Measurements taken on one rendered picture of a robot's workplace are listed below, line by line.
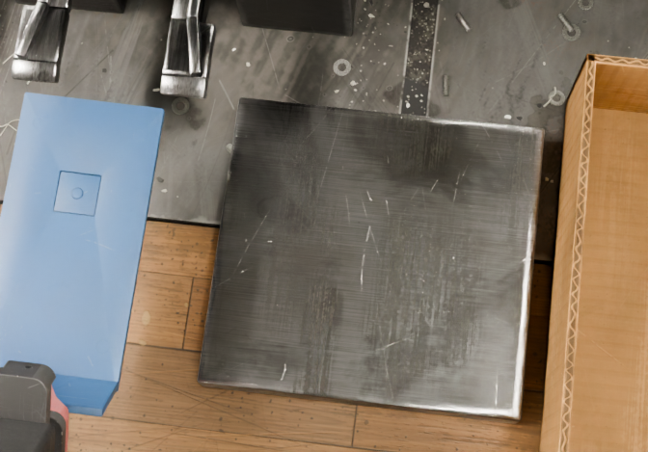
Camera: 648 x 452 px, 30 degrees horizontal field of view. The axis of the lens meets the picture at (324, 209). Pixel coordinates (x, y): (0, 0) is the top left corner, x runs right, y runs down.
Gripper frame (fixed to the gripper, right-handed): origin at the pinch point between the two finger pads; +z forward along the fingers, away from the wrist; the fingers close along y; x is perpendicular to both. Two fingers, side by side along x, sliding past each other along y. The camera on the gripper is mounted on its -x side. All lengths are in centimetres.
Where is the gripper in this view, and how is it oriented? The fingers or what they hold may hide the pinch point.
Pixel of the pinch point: (28, 390)
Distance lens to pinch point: 57.4
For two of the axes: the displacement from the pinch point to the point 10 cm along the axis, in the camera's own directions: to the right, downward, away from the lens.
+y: 1.1, -9.5, -2.8
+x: -9.9, -1.2, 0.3
